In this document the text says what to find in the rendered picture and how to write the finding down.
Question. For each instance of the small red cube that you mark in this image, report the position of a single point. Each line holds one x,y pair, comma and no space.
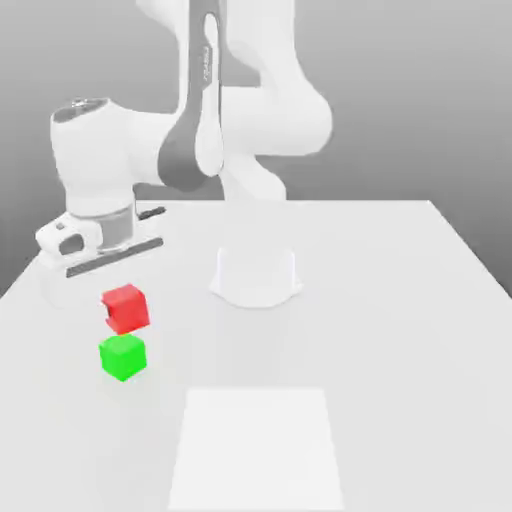
128,308

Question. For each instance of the small green cube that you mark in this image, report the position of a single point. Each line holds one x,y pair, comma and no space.
122,356

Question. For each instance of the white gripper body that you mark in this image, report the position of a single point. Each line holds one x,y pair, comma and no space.
114,256

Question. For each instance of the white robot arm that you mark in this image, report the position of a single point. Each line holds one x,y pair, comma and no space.
260,120

